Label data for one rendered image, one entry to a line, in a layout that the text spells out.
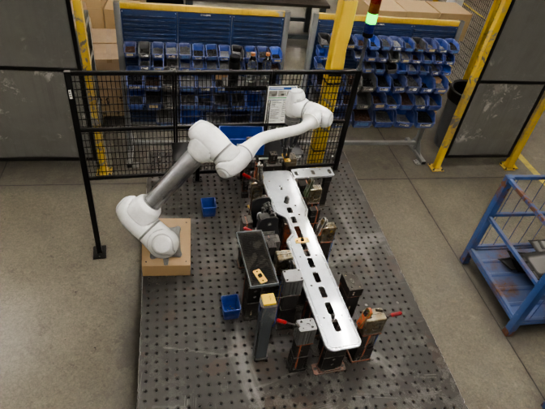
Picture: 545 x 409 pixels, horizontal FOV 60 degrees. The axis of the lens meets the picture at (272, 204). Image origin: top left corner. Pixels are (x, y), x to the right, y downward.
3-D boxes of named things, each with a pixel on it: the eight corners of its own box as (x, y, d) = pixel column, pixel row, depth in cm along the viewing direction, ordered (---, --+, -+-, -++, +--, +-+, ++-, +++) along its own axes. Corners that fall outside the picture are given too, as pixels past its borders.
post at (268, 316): (268, 359, 245) (278, 307, 216) (254, 361, 243) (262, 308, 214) (264, 346, 250) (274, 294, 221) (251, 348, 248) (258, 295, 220)
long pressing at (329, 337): (368, 346, 223) (369, 344, 222) (323, 353, 218) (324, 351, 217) (290, 170, 323) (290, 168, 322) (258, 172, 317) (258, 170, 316)
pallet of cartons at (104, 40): (135, 123, 524) (126, 30, 456) (56, 126, 503) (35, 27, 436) (132, 74, 611) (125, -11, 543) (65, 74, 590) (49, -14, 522)
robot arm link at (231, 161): (256, 156, 235) (237, 136, 234) (234, 178, 226) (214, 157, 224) (246, 166, 246) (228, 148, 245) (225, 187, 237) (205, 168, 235)
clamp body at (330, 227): (329, 269, 297) (341, 229, 275) (311, 271, 294) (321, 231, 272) (324, 258, 304) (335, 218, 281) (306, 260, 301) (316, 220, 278)
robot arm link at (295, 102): (280, 114, 267) (299, 122, 262) (284, 89, 257) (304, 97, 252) (290, 107, 274) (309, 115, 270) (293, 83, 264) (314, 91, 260)
